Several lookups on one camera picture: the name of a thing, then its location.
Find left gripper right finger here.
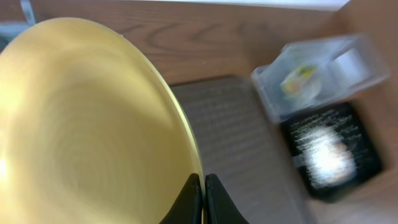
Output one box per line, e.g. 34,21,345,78
205,174,249,224

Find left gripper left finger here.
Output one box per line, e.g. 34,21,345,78
160,174,203,224

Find yellow round plate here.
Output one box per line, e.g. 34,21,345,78
1,17,203,223

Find green orange snack wrapper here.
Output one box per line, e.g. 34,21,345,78
280,65,320,98

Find black rectangular waste bin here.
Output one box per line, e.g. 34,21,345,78
279,101,385,203

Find clear plastic waste bin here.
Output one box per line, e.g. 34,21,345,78
251,34,390,123

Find grey plastic dishwasher rack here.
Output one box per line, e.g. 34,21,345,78
1,0,36,51

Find dark brown serving tray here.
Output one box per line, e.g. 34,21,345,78
171,76,315,224

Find food scraps in bowl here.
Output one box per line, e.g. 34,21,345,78
289,110,362,189

